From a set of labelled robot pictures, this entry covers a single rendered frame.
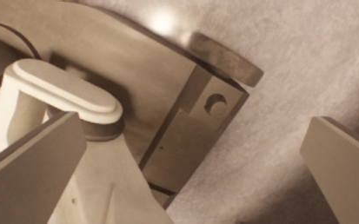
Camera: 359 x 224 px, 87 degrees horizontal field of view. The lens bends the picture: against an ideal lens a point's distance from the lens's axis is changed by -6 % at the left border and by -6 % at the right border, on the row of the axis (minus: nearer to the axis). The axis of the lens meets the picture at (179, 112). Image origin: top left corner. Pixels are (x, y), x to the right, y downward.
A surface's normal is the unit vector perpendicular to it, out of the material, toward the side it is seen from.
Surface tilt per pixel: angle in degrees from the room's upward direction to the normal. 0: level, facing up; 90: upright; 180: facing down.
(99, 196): 90
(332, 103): 0
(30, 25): 0
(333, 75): 0
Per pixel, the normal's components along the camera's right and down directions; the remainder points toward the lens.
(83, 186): 0.48, -0.80
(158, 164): 0.02, 0.40
